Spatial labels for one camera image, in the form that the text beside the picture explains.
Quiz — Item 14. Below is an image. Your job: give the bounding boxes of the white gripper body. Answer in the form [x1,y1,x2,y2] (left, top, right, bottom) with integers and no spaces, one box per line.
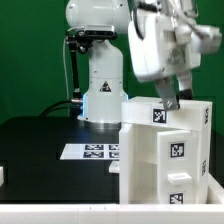
[128,10,201,82]

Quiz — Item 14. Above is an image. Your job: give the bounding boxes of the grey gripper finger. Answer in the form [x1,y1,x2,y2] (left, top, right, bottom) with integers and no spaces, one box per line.
[155,77,180,111]
[177,70,193,100]

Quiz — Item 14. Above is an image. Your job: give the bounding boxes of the white box with marker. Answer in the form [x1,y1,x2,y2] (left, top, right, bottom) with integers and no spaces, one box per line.
[122,97,212,131]

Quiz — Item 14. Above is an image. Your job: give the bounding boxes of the white cabinet body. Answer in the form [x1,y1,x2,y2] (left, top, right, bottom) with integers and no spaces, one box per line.
[119,124,211,204]

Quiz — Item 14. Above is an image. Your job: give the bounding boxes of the white door panel with marker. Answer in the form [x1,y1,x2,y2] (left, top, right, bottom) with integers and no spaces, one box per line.
[157,130,198,204]

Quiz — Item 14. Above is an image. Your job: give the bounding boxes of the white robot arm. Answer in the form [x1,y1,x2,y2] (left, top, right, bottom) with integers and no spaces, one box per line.
[66,0,200,125]

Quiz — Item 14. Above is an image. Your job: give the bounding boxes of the white base marker plate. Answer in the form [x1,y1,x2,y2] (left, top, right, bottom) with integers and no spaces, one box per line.
[60,144,119,160]

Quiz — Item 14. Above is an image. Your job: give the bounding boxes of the white L-shaped corner fence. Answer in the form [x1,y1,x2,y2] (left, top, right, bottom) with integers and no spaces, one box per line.
[0,176,224,224]

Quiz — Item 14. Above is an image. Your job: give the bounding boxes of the white block at left edge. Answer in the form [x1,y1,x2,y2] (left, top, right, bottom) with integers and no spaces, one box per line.
[0,166,4,187]

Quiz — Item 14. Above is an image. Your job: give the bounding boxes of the grey depth camera bar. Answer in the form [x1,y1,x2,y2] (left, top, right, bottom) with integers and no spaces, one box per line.
[84,26,116,39]

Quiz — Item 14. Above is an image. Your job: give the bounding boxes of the black cable bundle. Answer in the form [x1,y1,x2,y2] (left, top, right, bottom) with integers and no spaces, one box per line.
[38,99,83,118]

